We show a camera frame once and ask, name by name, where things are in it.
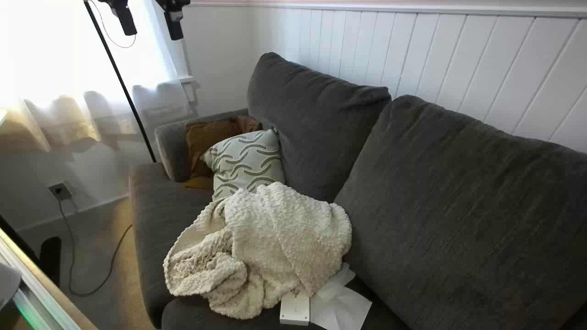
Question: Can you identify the white fluffy blanket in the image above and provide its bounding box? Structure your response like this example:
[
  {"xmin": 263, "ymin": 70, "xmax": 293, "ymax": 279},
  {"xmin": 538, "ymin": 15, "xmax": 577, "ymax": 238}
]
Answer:
[{"xmin": 161, "ymin": 180, "xmax": 353, "ymax": 321}]

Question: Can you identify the beige wave pattern pillow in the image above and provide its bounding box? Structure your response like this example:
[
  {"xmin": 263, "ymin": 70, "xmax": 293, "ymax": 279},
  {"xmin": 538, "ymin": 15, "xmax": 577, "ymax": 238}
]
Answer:
[{"xmin": 199, "ymin": 126, "xmax": 285, "ymax": 203}]

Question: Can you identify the brown cushion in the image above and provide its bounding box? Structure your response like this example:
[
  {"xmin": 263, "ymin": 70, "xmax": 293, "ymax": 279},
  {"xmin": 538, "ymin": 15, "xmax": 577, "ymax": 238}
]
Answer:
[{"xmin": 181, "ymin": 115, "xmax": 263, "ymax": 192}]

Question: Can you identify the dark grey fabric sofa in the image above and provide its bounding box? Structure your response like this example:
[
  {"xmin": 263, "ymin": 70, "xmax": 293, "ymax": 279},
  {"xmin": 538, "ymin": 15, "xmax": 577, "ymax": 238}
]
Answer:
[{"xmin": 126, "ymin": 51, "xmax": 587, "ymax": 330}]

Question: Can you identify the small white box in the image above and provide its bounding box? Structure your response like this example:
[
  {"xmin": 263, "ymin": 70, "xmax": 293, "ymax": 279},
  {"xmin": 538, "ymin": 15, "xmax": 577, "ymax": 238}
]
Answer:
[{"xmin": 278, "ymin": 291, "xmax": 311, "ymax": 328}]

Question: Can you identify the white crumpled paper sheet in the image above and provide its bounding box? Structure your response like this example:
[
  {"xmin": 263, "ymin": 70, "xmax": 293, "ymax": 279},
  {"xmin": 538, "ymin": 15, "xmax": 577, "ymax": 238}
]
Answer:
[{"xmin": 307, "ymin": 262, "xmax": 373, "ymax": 330}]

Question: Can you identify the white sheer curtain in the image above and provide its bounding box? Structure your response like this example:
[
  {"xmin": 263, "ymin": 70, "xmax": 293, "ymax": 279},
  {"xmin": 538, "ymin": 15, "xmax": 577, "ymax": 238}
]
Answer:
[{"xmin": 0, "ymin": 0, "xmax": 197, "ymax": 235}]

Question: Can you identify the black table leg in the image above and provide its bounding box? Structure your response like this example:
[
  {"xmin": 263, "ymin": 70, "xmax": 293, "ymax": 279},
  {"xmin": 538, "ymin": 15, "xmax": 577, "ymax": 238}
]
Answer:
[{"xmin": 38, "ymin": 235, "xmax": 63, "ymax": 288}]

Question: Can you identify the black camera stand pole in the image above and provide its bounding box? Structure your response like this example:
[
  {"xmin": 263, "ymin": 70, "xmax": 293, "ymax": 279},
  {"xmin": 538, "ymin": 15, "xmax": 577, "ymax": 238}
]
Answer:
[{"xmin": 80, "ymin": 0, "xmax": 157, "ymax": 165}]

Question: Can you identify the black clamp mount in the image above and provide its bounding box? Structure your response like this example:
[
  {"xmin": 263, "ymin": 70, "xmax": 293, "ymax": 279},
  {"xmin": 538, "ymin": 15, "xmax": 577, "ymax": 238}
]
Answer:
[{"xmin": 98, "ymin": 0, "xmax": 139, "ymax": 37}]

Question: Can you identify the wall power socket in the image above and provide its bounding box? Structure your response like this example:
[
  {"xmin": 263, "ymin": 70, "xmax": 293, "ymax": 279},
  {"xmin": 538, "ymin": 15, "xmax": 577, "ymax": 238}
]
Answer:
[{"xmin": 47, "ymin": 180, "xmax": 74, "ymax": 203}]

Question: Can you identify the black power cable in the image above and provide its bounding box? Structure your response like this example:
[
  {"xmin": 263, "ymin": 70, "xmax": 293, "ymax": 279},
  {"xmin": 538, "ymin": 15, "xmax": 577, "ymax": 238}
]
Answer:
[{"xmin": 54, "ymin": 196, "xmax": 133, "ymax": 299}]

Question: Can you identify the wooden table with aluminium frame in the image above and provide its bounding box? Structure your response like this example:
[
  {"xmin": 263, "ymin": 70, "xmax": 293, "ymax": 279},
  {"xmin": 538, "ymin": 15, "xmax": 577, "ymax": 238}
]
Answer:
[{"xmin": 0, "ymin": 227, "xmax": 98, "ymax": 330}]

